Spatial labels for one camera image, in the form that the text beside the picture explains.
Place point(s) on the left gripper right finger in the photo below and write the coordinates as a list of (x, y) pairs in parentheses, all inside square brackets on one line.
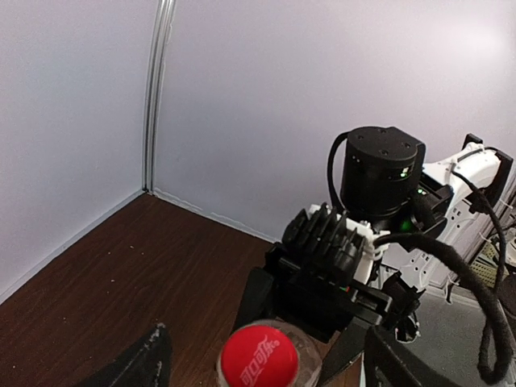
[(389, 363)]

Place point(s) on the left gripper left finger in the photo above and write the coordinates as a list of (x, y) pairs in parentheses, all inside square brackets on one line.
[(147, 362)]

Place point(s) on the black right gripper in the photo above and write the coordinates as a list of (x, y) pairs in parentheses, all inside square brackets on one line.
[(319, 308)]

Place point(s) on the red label cola bottle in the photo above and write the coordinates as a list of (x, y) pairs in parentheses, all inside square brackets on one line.
[(310, 361)]

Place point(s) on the red bottle cap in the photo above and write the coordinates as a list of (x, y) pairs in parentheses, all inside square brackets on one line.
[(258, 355)]

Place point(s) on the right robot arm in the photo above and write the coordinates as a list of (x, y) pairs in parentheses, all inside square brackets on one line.
[(425, 207)]

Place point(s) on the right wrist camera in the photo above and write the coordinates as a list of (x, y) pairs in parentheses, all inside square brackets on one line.
[(332, 247)]

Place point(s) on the right aluminium frame post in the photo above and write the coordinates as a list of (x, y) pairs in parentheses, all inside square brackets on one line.
[(163, 26)]

